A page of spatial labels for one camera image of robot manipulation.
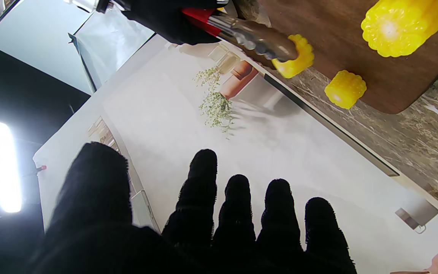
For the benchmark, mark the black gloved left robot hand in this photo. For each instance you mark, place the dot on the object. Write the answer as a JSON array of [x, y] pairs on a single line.
[[97, 213]]

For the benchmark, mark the silver studio reflector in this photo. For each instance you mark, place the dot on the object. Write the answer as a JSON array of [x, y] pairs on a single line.
[[108, 42]]

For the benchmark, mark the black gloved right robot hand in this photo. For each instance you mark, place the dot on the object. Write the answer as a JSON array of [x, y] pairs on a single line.
[[162, 19]]

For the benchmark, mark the printed kitchen backdrop banner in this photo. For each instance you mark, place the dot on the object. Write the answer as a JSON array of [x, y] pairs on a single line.
[[280, 152]]

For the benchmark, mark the bright studio light panel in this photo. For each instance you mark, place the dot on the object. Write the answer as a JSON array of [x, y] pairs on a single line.
[[4, 167]]

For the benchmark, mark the brown wooden cutting board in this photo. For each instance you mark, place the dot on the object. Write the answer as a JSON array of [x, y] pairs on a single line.
[[340, 38]]

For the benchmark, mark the yellow corn chunk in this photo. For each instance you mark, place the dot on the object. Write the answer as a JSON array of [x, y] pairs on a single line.
[[405, 30], [344, 89], [299, 64]]

